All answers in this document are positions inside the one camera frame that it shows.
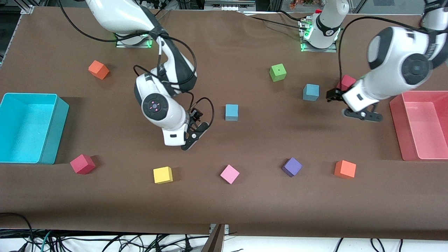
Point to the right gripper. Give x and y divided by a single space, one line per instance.
194 116

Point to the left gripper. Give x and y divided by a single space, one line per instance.
335 94

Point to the light blue foam block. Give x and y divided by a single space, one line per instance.
231 112
310 92

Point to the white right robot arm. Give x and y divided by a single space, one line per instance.
122 14

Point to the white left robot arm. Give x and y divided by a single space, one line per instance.
399 52

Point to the red foam block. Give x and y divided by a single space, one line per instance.
82 164
348 81

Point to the green foam block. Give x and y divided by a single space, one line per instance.
278 72

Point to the pink foam block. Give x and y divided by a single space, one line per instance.
229 174

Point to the yellow foam block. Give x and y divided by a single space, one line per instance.
163 175

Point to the orange foam block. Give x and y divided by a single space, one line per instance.
345 169
98 69

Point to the purple foam block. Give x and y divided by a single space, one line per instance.
292 166

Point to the brown table cover sheet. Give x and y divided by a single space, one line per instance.
224 203

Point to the pink plastic bin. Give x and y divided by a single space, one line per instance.
425 136

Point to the grey metal box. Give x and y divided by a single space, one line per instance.
227 5

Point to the cyan plastic bin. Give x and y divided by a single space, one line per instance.
31 136

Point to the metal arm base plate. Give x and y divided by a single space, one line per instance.
120 44
332 50

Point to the silver metal bracket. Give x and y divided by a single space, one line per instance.
226 229

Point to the aluminium frame rail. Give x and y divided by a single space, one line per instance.
29 8

